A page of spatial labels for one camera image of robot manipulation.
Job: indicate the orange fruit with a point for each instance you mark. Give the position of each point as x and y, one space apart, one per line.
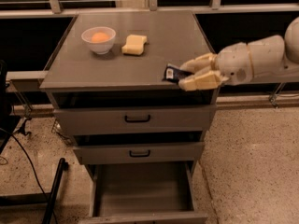
100 37

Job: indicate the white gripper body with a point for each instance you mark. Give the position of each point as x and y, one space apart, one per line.
233 63

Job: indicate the black stand leg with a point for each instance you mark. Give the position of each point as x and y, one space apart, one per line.
62 164

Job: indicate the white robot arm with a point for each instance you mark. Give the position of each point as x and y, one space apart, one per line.
274 56

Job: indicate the blue rxbar wrapper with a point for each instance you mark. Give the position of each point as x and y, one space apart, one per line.
174 74

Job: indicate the grey top drawer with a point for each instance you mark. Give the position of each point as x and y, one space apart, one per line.
160 111

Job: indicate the grey drawer cabinet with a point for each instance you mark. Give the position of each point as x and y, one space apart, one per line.
173 37

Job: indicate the grey middle drawer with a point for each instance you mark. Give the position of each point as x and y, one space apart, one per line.
138 147

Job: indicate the grey drawer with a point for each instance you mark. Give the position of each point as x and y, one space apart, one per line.
138 147
160 111
143 193

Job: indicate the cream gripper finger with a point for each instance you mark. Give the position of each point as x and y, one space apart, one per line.
208 81
202 62

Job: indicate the grey bottom drawer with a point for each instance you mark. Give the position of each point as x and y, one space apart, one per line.
143 193

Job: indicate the yellow sponge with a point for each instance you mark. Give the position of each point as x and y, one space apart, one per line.
134 44

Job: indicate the white ceramic bowl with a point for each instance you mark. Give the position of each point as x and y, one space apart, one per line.
99 48

